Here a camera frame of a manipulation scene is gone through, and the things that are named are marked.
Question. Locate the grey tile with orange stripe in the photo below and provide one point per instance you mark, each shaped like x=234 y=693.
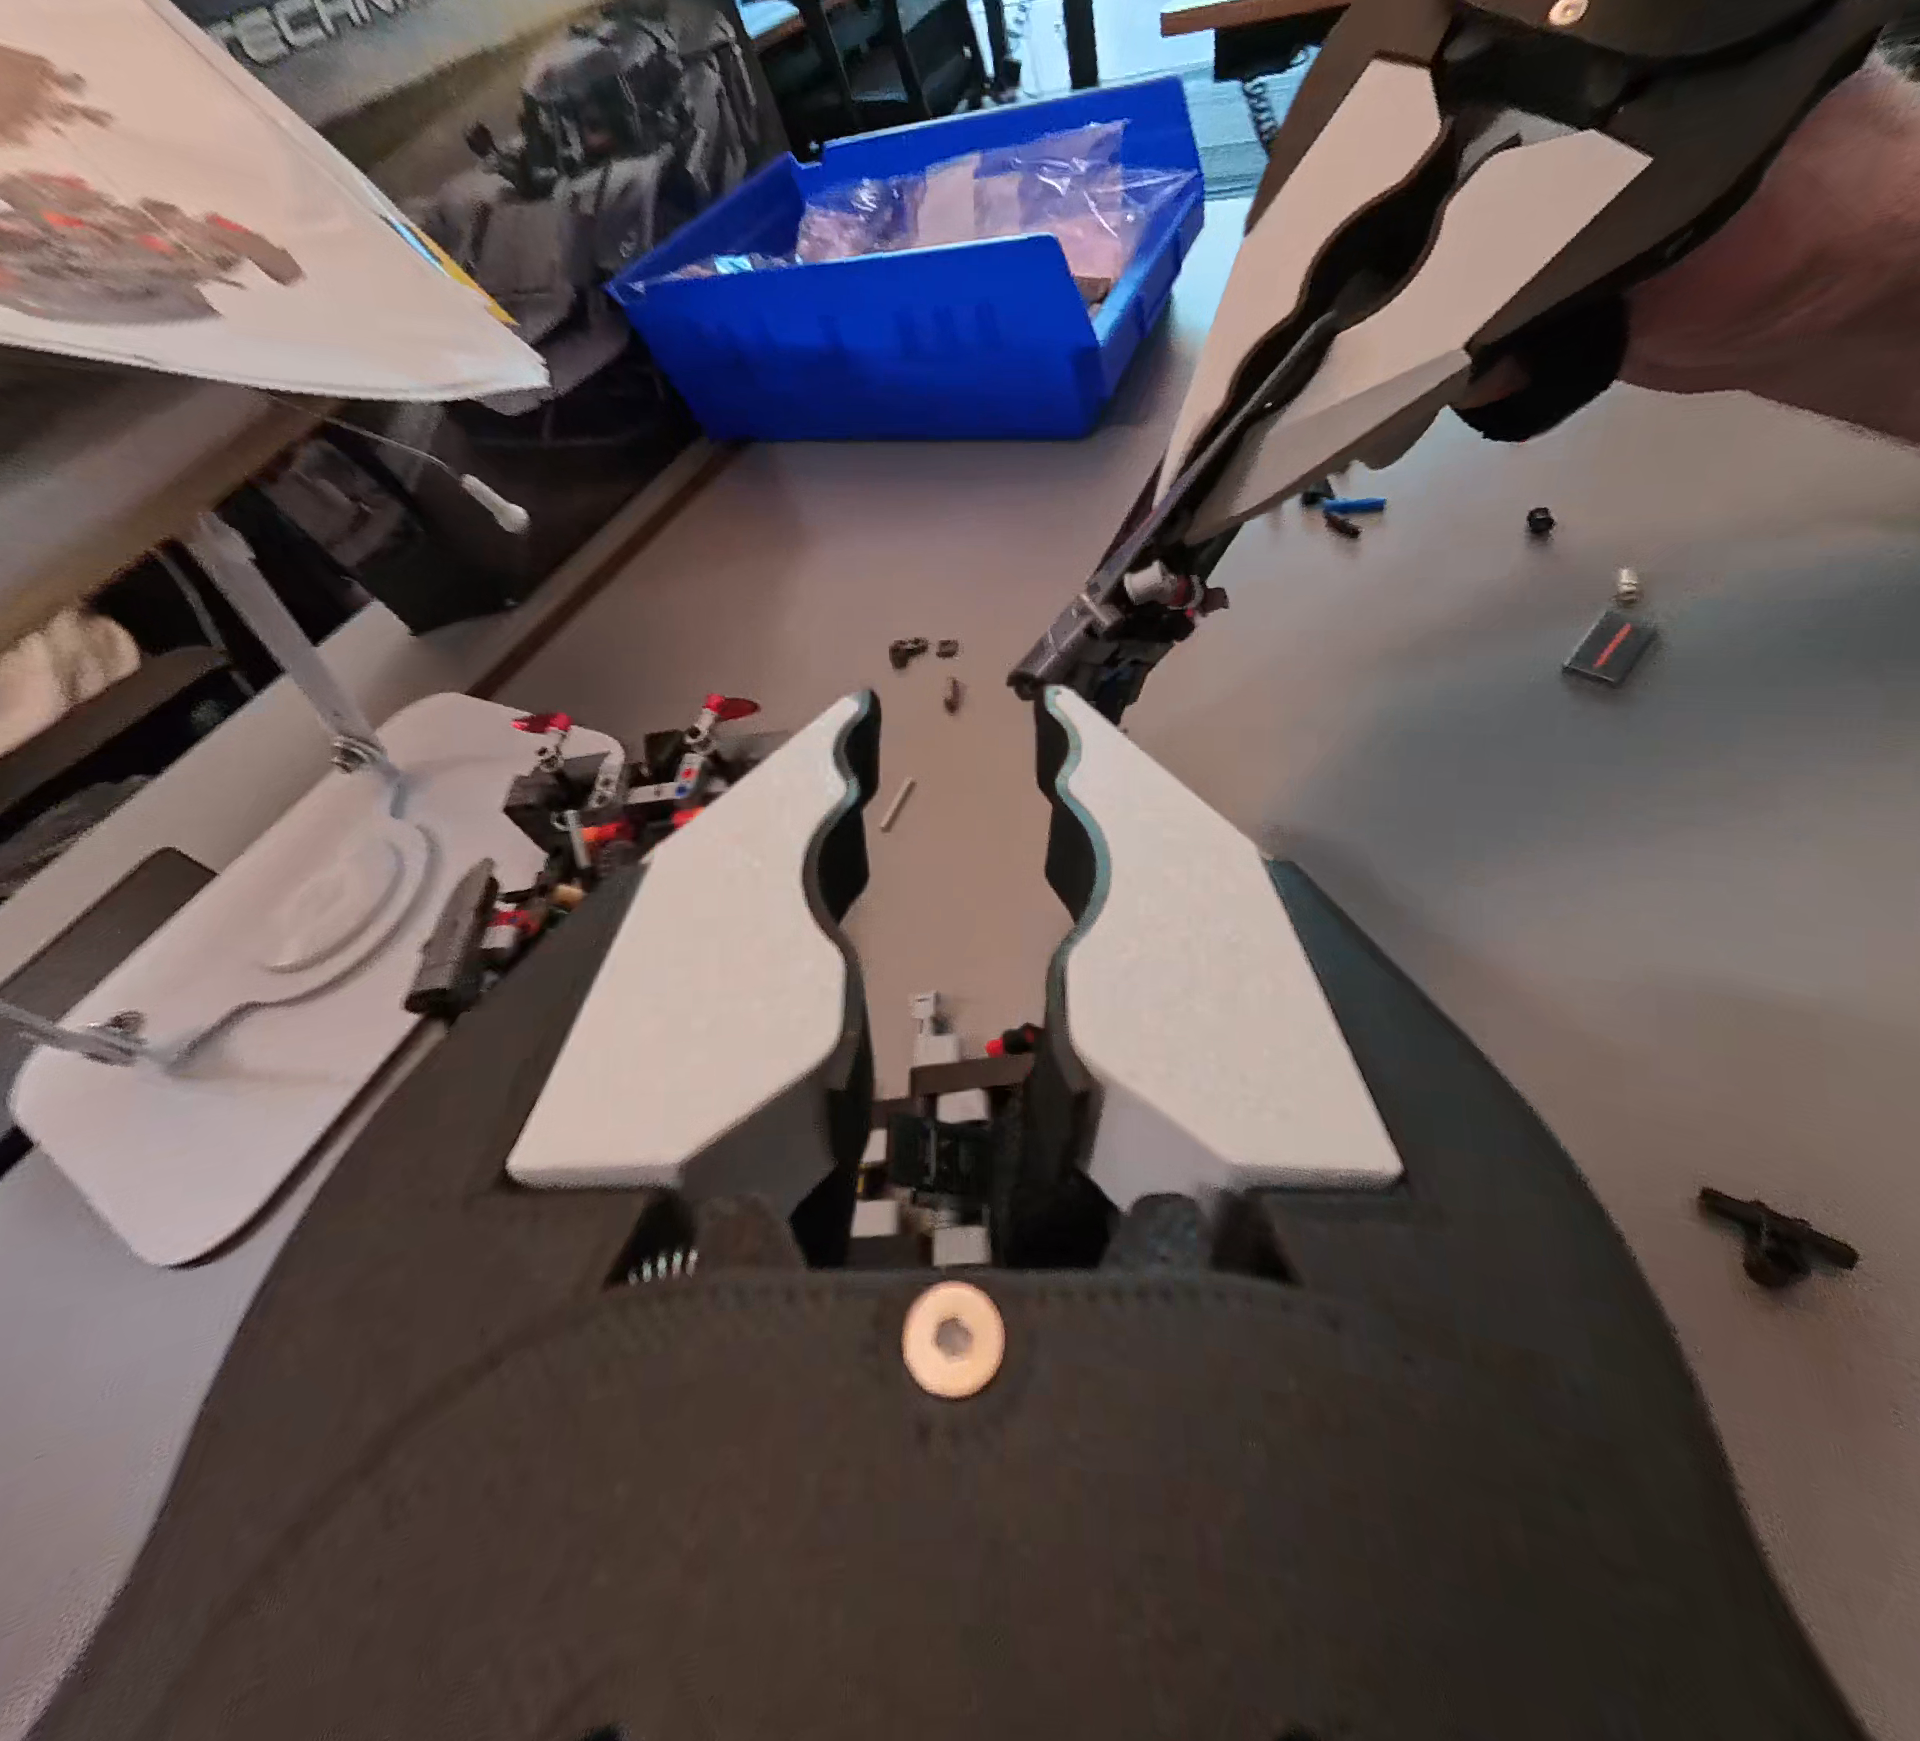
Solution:
x=1611 y=647

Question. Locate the instruction booklet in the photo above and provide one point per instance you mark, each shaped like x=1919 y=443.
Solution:
x=150 y=120

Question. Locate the lego set box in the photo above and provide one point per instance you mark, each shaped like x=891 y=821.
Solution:
x=494 y=46

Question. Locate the large lego car model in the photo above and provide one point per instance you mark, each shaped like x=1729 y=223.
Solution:
x=600 y=810

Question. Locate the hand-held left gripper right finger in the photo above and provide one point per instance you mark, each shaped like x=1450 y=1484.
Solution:
x=1231 y=1020

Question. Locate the light grey lego axle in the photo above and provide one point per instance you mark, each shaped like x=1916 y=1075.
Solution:
x=896 y=806

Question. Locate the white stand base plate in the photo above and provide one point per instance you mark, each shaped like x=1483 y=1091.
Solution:
x=224 y=1097

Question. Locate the person's right hand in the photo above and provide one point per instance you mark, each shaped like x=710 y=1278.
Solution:
x=1801 y=270

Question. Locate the small black lego assembly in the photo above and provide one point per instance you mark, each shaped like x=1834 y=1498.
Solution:
x=945 y=1141

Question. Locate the clear plastic bags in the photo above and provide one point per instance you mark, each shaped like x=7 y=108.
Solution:
x=961 y=197

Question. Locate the blue storage bin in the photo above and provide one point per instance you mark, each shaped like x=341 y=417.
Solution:
x=871 y=347

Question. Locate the group of black lego pins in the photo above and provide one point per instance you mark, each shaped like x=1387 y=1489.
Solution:
x=1539 y=520

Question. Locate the dark grey lego wing assembly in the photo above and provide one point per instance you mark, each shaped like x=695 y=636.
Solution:
x=1118 y=630

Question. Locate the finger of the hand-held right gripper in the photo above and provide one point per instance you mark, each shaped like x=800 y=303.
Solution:
x=1501 y=241
x=1335 y=166

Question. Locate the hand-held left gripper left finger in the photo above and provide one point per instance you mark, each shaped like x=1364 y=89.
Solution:
x=690 y=1020

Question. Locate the black t-shaped lego connector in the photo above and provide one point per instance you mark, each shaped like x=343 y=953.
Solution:
x=1778 y=1233

